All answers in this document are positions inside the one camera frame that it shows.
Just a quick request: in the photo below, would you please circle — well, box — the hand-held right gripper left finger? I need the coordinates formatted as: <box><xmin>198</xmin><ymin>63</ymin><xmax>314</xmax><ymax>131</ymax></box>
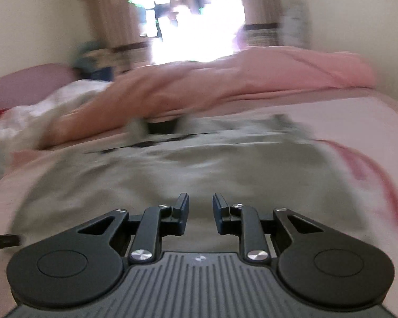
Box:
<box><xmin>76</xmin><ymin>192</ymin><xmax>190</xmax><ymax>266</ymax></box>

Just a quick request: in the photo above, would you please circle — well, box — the striped brown curtain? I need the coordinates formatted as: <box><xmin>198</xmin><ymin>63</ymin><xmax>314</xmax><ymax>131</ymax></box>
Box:
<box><xmin>239</xmin><ymin>0</ymin><xmax>282</xmax><ymax>48</ymax></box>
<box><xmin>80</xmin><ymin>0</ymin><xmax>153</xmax><ymax>73</ymax></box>

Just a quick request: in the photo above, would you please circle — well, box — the dark blue bag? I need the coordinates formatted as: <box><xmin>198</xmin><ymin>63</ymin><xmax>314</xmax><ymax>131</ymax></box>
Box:
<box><xmin>91</xmin><ymin>68</ymin><xmax>115</xmax><ymax>83</ymax></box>

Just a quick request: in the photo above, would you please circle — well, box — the white patterned pillow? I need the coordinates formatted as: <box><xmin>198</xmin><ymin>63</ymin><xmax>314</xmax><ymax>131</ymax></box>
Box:
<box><xmin>282</xmin><ymin>3</ymin><xmax>310</xmax><ymax>52</ymax></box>

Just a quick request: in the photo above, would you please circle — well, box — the mauve bed sheet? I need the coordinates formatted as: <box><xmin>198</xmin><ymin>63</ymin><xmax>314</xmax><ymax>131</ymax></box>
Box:
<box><xmin>212</xmin><ymin>88</ymin><xmax>398</xmax><ymax>120</ymax></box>

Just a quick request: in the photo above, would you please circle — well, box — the grey and black jacket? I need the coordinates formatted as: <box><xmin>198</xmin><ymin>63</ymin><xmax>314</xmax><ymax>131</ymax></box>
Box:
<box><xmin>11</xmin><ymin>114</ymin><xmax>339</xmax><ymax>239</ymax></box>

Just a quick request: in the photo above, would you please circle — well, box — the teal plush toy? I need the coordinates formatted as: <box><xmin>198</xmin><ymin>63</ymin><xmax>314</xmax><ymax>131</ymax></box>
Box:
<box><xmin>71</xmin><ymin>40</ymin><xmax>115</xmax><ymax>73</ymax></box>

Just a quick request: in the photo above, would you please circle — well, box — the white quilt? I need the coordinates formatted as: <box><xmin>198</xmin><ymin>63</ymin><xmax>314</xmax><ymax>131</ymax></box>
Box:
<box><xmin>0</xmin><ymin>79</ymin><xmax>113</xmax><ymax>179</ymax></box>

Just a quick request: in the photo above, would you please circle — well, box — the pink duvet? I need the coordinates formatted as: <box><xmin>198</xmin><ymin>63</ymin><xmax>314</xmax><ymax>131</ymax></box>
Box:
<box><xmin>36</xmin><ymin>48</ymin><xmax>377</xmax><ymax>149</ymax></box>

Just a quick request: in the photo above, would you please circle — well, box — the pink printed blanket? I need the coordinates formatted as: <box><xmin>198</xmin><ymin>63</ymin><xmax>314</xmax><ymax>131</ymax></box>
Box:
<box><xmin>0</xmin><ymin>99</ymin><xmax>398</xmax><ymax>305</ymax></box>

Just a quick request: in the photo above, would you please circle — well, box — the pink padded headboard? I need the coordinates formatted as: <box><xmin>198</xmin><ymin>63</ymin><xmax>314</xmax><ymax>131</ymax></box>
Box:
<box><xmin>0</xmin><ymin>63</ymin><xmax>77</xmax><ymax>111</ymax></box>

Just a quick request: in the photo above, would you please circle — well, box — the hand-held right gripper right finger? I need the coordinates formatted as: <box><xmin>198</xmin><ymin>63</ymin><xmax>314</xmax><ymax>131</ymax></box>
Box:
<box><xmin>212</xmin><ymin>192</ymin><xmax>322</xmax><ymax>266</ymax></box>

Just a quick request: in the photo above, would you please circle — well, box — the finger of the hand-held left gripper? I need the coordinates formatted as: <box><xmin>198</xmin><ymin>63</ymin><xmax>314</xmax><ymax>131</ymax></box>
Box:
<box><xmin>0</xmin><ymin>235</ymin><xmax>21</xmax><ymax>250</ymax></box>

